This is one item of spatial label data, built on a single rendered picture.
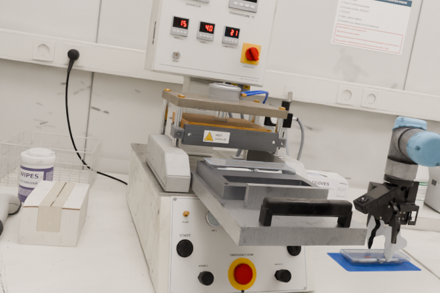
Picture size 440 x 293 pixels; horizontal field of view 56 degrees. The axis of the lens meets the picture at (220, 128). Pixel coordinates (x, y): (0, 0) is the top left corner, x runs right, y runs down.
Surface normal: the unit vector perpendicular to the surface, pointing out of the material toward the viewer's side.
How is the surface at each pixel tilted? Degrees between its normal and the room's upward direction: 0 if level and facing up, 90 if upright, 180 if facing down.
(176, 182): 90
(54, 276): 0
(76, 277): 0
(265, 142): 90
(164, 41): 90
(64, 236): 91
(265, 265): 65
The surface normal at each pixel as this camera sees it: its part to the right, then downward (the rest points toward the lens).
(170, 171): 0.32, -0.63
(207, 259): 0.35, -0.26
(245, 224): 0.15, -0.98
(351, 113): 0.14, 0.16
